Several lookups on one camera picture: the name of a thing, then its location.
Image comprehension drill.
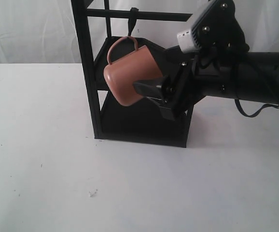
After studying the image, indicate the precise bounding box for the pink metal mug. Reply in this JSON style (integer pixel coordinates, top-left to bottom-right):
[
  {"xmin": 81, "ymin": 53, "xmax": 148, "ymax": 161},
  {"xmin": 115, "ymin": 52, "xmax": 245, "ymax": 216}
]
[{"xmin": 103, "ymin": 36, "xmax": 162, "ymax": 106}]

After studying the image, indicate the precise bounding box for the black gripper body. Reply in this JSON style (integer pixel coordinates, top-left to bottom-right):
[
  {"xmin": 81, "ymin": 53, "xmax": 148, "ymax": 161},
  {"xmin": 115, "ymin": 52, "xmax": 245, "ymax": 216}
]
[{"xmin": 163, "ymin": 46, "xmax": 236, "ymax": 116}]

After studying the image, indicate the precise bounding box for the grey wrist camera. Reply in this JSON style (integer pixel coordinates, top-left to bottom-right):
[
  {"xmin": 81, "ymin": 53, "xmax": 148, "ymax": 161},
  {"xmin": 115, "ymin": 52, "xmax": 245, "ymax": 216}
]
[{"xmin": 177, "ymin": 0, "xmax": 237, "ymax": 53}]

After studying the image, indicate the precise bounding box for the black shelf rack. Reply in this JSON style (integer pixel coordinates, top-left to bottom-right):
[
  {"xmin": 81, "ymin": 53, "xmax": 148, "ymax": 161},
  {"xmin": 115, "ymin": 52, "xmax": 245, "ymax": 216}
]
[{"xmin": 71, "ymin": 0, "xmax": 193, "ymax": 147}]

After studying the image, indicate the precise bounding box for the black cable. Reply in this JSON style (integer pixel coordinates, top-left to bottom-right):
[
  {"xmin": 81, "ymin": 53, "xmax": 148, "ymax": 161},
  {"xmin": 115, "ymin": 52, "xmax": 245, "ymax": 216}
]
[{"xmin": 197, "ymin": 44, "xmax": 279, "ymax": 126}]

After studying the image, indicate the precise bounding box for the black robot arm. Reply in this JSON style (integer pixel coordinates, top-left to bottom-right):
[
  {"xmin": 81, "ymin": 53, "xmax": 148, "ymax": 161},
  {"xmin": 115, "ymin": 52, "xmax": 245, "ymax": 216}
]
[{"xmin": 133, "ymin": 47, "xmax": 279, "ymax": 120}]

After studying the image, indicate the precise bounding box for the white backdrop curtain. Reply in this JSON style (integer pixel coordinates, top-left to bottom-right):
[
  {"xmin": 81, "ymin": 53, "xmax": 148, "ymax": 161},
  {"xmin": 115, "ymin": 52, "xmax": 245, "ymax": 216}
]
[{"xmin": 0, "ymin": 0, "xmax": 279, "ymax": 63}]

